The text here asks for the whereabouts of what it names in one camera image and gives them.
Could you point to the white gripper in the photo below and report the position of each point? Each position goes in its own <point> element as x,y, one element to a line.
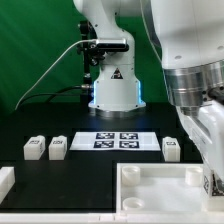
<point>206,129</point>

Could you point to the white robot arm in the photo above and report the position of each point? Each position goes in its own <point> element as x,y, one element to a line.
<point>191,36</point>

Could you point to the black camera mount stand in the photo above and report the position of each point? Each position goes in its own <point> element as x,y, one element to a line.
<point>90,58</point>

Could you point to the white marker sheet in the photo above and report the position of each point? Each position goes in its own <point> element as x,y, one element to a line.
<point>130,141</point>

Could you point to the white square tabletop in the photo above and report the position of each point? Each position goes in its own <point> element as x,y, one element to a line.
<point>159,187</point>

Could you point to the white left obstacle block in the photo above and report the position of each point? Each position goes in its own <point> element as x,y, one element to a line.
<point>7,180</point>

